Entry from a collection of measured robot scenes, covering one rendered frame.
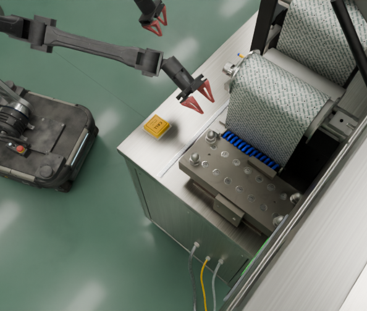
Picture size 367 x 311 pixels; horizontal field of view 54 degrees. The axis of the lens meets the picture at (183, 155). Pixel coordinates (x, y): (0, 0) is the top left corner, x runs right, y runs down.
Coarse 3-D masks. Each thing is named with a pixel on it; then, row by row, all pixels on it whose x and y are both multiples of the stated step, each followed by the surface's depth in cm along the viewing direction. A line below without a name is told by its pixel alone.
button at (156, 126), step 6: (156, 114) 136; (150, 120) 135; (156, 120) 135; (162, 120) 135; (144, 126) 134; (150, 126) 134; (156, 126) 134; (162, 126) 134; (168, 126) 136; (150, 132) 134; (156, 132) 133; (162, 132) 134
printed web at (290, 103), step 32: (320, 0) 96; (352, 0) 94; (288, 32) 106; (320, 32) 98; (256, 64) 97; (320, 64) 107; (352, 64) 99; (256, 96) 98; (288, 96) 93; (320, 96) 92; (288, 128) 98
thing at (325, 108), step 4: (328, 100) 93; (324, 104) 92; (328, 104) 92; (324, 108) 91; (328, 108) 91; (320, 112) 91; (324, 112) 91; (316, 116) 92; (320, 116) 91; (316, 120) 92; (312, 124) 92; (316, 124) 92; (308, 128) 94; (312, 128) 93; (308, 132) 94; (308, 136) 96
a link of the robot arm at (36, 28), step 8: (0, 16) 110; (8, 16) 115; (16, 16) 118; (0, 24) 110; (8, 24) 112; (16, 24) 115; (24, 24) 121; (32, 24) 116; (40, 24) 116; (8, 32) 114; (16, 32) 116; (24, 32) 122; (32, 32) 116; (40, 32) 116; (24, 40) 118; (32, 40) 117; (40, 40) 117
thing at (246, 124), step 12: (228, 108) 111; (240, 108) 107; (228, 120) 117; (240, 120) 112; (252, 120) 107; (264, 120) 103; (240, 132) 117; (252, 132) 112; (264, 132) 107; (276, 132) 103; (252, 144) 118; (264, 144) 112; (276, 144) 108; (288, 144) 104; (276, 156) 113; (288, 156) 108
